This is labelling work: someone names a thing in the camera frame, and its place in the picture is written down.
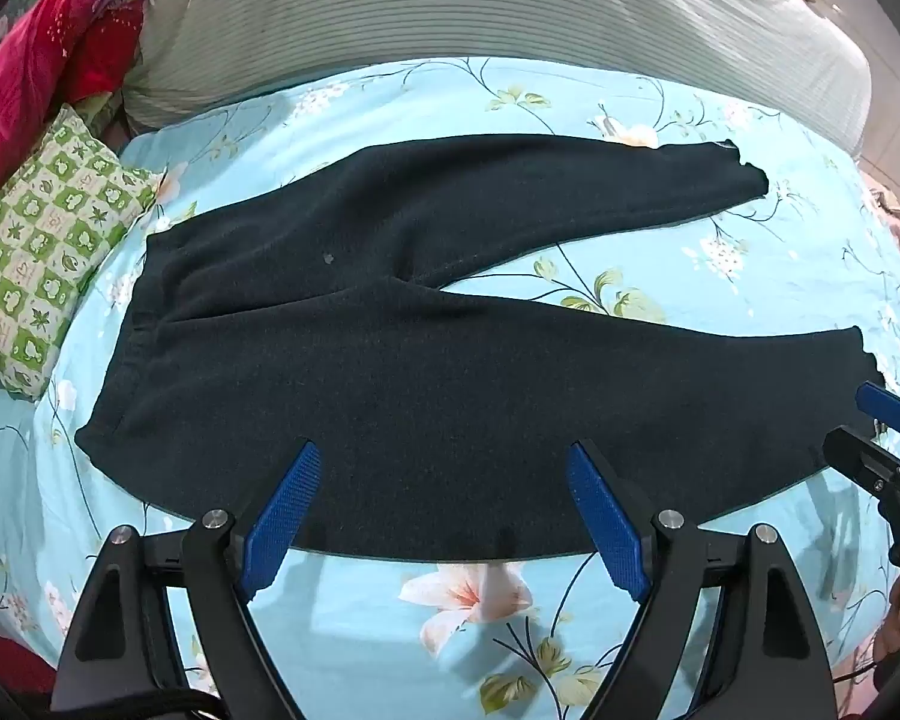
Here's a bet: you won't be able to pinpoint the dark pants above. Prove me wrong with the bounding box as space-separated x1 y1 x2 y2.
75 133 887 563

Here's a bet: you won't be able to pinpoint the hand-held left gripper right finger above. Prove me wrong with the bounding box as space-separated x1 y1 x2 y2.
566 441 841 720

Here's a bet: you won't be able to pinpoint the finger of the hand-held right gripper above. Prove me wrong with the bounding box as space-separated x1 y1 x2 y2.
823 426 900 533
855 382 900 440

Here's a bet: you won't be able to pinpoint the light blue floral bed sheet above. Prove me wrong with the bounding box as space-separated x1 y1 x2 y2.
0 56 900 720

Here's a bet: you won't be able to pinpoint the green checkered pillow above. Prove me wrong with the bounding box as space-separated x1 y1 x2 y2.
0 103 166 400

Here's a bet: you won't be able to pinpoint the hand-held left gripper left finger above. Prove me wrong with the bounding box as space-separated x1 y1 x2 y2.
51 441 323 720

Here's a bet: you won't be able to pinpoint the black cable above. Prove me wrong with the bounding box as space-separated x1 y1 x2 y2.
832 652 893 685

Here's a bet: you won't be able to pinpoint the red patterned cloth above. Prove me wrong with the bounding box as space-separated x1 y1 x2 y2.
0 0 149 222

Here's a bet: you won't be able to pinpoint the yellow-green patterned cloth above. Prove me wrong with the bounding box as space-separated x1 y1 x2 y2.
75 86 132 151

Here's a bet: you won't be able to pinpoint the grey striped blanket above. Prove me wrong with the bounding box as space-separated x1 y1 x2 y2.
124 0 871 158

